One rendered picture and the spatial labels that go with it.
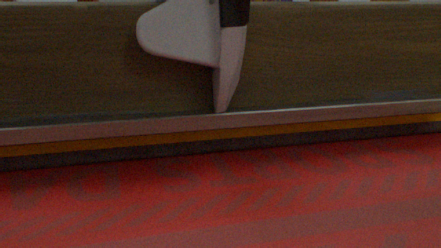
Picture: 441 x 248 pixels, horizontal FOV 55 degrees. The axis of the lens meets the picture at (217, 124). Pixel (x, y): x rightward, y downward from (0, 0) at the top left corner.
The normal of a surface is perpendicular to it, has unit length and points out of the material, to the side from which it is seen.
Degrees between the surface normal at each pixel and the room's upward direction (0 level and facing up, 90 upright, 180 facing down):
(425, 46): 90
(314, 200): 0
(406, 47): 90
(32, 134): 90
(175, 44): 83
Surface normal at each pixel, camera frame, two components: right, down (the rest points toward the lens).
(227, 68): 0.26, 0.48
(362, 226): 0.00, -0.96
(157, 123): 0.25, 0.28
